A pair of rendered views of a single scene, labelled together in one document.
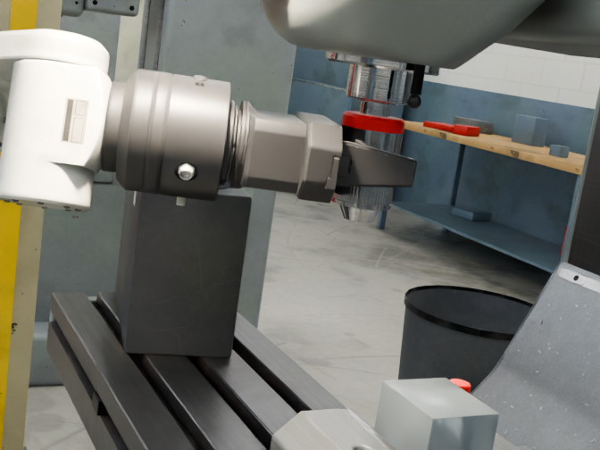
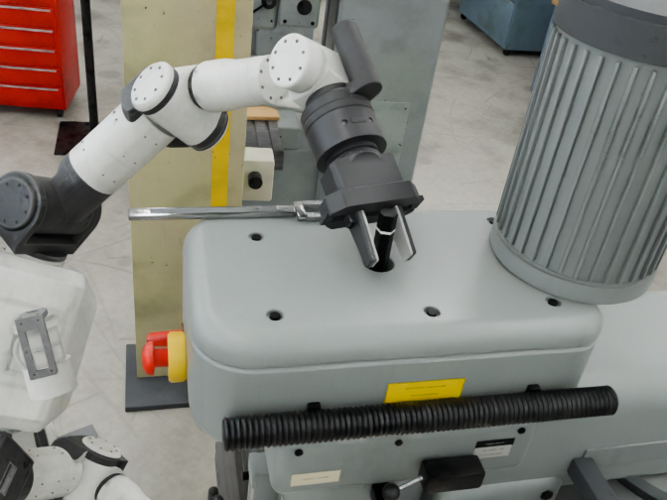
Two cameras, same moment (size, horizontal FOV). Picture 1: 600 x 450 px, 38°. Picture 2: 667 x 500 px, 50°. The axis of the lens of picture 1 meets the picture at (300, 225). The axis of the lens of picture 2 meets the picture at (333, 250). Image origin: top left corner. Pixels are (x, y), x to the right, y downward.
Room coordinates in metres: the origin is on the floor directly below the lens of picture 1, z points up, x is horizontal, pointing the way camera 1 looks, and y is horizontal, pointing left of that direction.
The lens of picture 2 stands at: (-0.02, -0.11, 2.36)
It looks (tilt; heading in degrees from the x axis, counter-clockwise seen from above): 34 degrees down; 10
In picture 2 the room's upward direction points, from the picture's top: 8 degrees clockwise
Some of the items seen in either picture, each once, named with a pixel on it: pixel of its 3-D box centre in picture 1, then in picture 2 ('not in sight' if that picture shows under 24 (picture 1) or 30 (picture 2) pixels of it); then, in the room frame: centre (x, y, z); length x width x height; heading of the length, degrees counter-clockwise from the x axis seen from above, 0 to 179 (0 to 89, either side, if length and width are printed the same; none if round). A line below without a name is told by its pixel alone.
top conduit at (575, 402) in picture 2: not in sight; (430, 413); (0.55, -0.14, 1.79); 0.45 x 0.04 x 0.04; 117
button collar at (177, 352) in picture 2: not in sight; (177, 356); (0.56, 0.16, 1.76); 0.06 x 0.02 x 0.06; 27
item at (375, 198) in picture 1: (366, 166); not in sight; (0.66, -0.04, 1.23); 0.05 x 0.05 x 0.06
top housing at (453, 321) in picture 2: not in sight; (379, 314); (0.67, -0.06, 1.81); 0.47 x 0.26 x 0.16; 117
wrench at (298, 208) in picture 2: not in sight; (231, 211); (0.69, 0.15, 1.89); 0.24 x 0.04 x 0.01; 118
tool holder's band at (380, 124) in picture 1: (373, 121); not in sight; (0.66, -0.04, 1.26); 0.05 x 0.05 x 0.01
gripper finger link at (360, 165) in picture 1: (374, 168); not in sight; (0.63, -0.05, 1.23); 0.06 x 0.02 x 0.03; 99
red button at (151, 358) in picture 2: not in sight; (156, 357); (0.55, 0.18, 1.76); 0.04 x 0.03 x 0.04; 27
